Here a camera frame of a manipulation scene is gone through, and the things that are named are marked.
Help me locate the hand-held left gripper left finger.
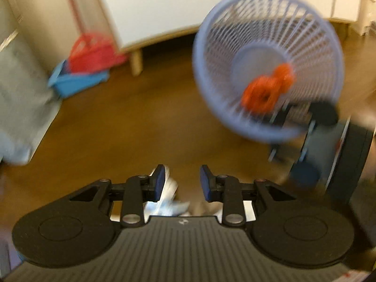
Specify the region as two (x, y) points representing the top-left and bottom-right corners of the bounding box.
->
(70, 164), (166, 228)

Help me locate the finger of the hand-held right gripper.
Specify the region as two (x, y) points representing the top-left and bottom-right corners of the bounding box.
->
(269, 141), (303, 165)
(266, 104), (313, 124)

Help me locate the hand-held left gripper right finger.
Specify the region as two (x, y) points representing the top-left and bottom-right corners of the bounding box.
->
(200, 165), (296, 228)

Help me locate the white tissue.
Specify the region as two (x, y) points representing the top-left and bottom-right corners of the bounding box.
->
(144, 166), (191, 216)

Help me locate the purple plastic mesh basket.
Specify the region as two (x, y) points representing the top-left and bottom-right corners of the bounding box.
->
(192, 0), (345, 144)

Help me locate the orange crumpled wrapper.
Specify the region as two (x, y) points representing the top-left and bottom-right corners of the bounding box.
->
(241, 64), (294, 113)

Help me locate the blue dustpan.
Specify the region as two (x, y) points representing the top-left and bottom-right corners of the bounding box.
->
(48, 60), (110, 98)

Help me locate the red broom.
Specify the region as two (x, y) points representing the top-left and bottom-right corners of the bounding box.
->
(63, 0), (127, 74)

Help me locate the grey-blue bed cover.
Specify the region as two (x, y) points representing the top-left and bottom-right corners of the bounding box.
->
(0, 26), (62, 165)

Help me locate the white wooden sideboard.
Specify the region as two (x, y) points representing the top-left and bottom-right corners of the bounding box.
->
(91, 0), (376, 77)

